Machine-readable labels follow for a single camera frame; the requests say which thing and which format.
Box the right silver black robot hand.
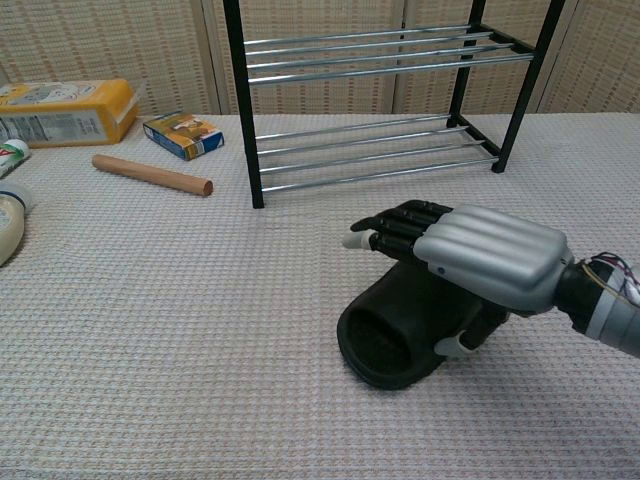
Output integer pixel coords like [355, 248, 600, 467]
[340, 199, 575, 357]

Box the black slipper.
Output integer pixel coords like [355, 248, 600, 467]
[336, 249, 511, 391]

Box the black metal shoe rack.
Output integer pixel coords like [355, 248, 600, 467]
[222, 0, 566, 210]

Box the white waffle tablecloth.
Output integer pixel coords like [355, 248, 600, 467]
[0, 112, 640, 480]

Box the small blue yellow box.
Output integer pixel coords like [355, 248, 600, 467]
[142, 111, 226, 162]

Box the wooden rolling pin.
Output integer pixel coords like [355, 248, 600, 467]
[91, 153, 215, 198]

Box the beige folding screen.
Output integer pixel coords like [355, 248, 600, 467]
[0, 0, 640, 117]

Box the large yellow package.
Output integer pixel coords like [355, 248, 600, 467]
[0, 78, 141, 149]

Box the cream squeeze bottle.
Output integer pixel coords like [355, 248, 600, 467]
[0, 181, 35, 267]

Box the white green red tube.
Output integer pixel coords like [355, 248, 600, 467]
[0, 138, 32, 180]

